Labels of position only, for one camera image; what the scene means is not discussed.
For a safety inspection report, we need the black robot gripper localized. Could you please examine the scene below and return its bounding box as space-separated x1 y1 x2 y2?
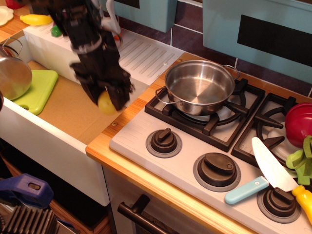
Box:
47 0 134 111

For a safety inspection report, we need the yellow toy potato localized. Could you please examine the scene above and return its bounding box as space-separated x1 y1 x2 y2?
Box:
97 91 117 115

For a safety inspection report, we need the steel pot at left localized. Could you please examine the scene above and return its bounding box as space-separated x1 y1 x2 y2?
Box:
0 37 32 100

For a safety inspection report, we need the green plastic cutting board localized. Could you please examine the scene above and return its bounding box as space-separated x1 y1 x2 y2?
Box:
13 70 59 115

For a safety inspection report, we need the grey toy faucet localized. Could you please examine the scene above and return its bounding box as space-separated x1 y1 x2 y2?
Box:
98 0 121 36

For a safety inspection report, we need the black left stove knob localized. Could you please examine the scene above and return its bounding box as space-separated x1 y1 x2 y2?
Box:
146 128 182 158

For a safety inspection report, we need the black stove knob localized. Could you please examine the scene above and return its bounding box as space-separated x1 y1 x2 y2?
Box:
193 153 241 192
146 128 182 158
257 187 301 224

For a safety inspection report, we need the white toy sink basin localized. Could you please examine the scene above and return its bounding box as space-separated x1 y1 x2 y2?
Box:
0 24 183 206

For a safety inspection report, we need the purple toy eggplant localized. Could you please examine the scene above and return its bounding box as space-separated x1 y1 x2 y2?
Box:
50 24 62 38

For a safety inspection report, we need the yellow toy squash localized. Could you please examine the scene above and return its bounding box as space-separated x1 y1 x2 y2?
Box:
19 14 53 25

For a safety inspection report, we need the black left burner grate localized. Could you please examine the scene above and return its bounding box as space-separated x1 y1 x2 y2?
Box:
145 78 265 152

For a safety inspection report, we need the black burner grate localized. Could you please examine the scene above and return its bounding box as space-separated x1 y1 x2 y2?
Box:
231 93 298 167
145 78 265 152

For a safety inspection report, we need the grey stove top panel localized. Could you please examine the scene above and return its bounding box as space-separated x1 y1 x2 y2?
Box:
109 80 312 234

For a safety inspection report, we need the blue clamp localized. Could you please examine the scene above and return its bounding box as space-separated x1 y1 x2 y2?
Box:
0 174 54 209

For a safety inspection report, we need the cream flower shaped plate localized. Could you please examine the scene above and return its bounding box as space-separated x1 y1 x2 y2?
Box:
0 6 14 26

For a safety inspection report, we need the red object top left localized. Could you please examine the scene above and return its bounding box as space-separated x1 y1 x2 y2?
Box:
5 0 24 10

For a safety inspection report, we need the black middle stove knob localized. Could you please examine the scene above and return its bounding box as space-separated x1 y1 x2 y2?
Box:
193 153 241 192

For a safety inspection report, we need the black ribbed heat sink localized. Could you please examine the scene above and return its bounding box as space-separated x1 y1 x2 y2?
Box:
0 206 60 234

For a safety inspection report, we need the black right burner grate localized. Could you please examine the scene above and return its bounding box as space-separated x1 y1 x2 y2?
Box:
231 93 298 167

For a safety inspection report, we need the red plastic bowl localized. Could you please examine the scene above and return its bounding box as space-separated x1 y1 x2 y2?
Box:
285 102 312 148

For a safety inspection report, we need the green felt toy vegetable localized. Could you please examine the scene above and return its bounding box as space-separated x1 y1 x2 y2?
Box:
286 136 312 185

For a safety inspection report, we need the black right stove knob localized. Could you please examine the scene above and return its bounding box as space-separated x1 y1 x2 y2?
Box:
257 187 301 224

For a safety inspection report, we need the steel pan with handles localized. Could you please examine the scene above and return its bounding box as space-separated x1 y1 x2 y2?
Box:
155 60 240 116

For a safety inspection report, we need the teal left wall cabinet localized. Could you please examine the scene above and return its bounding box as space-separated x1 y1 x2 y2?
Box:
115 0 177 33

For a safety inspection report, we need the teal wall cabinet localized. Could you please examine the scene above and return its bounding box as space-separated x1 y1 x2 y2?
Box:
115 0 177 33
203 0 312 82

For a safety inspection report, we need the black oven door handle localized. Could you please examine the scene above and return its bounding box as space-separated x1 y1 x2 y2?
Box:
117 195 169 234

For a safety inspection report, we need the teal right wall cabinet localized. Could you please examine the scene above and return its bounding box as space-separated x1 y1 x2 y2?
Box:
203 0 312 82

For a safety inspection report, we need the white toy knife blue handle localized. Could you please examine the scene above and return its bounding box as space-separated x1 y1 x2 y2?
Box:
225 137 298 204

